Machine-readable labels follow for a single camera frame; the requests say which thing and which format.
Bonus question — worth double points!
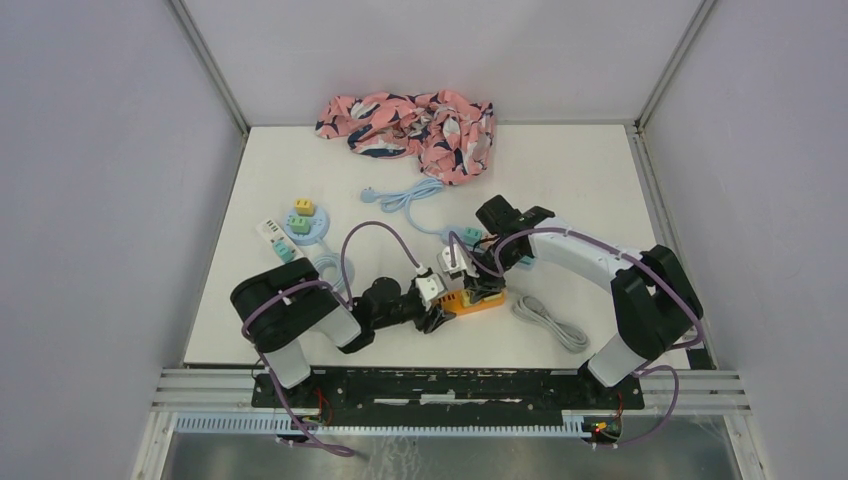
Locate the grey power strip cable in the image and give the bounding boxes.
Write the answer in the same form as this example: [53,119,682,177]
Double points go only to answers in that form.
[510,295,591,355]

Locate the orange power strip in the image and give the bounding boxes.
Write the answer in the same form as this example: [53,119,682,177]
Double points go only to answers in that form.
[439,289,506,316]

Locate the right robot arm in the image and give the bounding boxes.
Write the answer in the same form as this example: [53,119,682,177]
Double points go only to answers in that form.
[443,195,704,408]

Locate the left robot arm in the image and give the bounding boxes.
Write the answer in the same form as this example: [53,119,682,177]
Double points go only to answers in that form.
[230,258,456,407]

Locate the round blue socket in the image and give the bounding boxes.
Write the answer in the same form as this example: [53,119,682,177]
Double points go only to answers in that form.
[283,206,330,246]

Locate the green adapter on round socket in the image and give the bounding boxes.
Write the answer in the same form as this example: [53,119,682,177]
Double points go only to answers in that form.
[287,215,312,235]

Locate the yellow adapter on round socket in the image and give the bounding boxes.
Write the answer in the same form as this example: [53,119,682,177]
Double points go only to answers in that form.
[294,198,316,217]

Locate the pink patterned cloth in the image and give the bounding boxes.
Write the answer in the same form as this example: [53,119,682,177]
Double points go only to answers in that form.
[315,90,496,186]

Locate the teal adapter on white strip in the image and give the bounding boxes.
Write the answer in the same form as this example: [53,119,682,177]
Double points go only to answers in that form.
[272,239,296,263]

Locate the white power strip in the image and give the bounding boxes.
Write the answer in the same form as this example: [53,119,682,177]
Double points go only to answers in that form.
[255,218,302,263]

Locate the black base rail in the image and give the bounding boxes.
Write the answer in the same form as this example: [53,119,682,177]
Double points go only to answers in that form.
[284,366,645,427]

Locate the light blue strip cable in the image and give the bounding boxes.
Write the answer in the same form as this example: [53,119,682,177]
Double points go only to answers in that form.
[360,176,448,236]

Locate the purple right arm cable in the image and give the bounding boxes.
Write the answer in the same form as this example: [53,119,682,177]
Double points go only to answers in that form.
[447,227,706,449]

